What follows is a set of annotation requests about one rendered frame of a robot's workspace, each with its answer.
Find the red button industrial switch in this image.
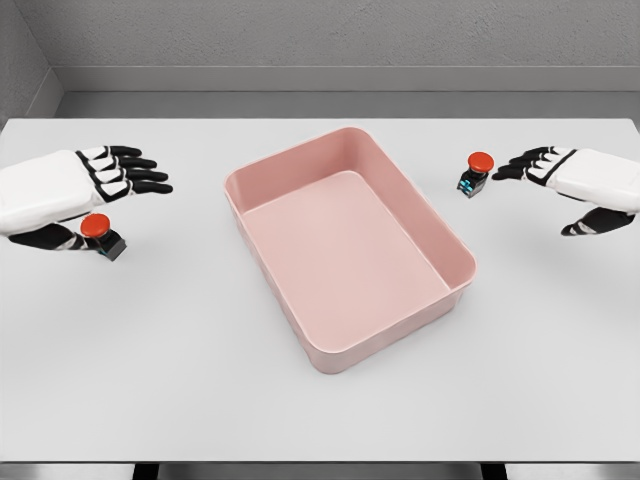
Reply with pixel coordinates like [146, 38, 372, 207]
[80, 213, 127, 262]
[455, 151, 496, 199]

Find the pink rectangular plastic basket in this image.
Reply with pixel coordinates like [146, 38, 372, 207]
[223, 126, 478, 375]

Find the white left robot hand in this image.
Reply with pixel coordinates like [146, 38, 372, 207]
[0, 145, 174, 253]

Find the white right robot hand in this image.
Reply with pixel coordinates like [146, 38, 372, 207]
[492, 146, 640, 237]

